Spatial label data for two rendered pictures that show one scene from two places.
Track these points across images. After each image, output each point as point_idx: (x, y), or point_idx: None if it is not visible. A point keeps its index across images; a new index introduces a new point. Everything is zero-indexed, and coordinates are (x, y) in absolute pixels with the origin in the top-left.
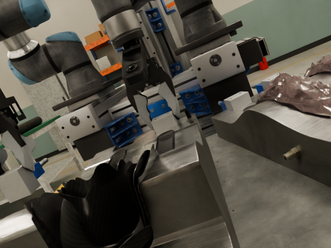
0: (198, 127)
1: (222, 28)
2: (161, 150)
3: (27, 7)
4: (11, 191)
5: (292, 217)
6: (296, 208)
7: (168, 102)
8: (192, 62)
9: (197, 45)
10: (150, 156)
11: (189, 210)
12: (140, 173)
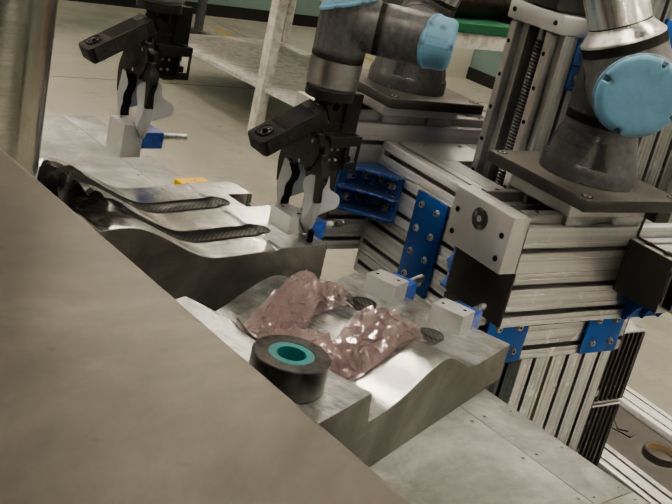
0: (267, 251)
1: (559, 186)
2: (215, 234)
3: None
4: (111, 138)
5: None
6: None
7: (304, 201)
8: (458, 190)
9: (517, 174)
10: (97, 204)
11: None
12: (82, 207)
